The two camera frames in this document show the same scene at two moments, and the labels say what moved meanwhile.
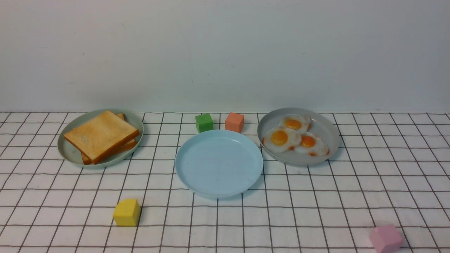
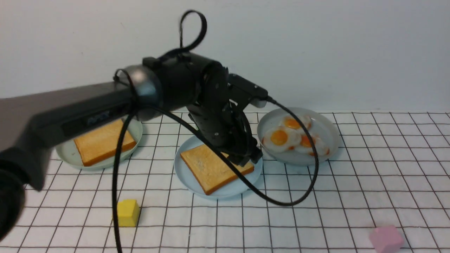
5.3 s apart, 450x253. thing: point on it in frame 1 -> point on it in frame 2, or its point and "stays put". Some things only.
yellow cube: (127, 213) stays put
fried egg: (312, 145) stays put
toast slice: (101, 135) -> (209, 168)
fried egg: (280, 140) stays put
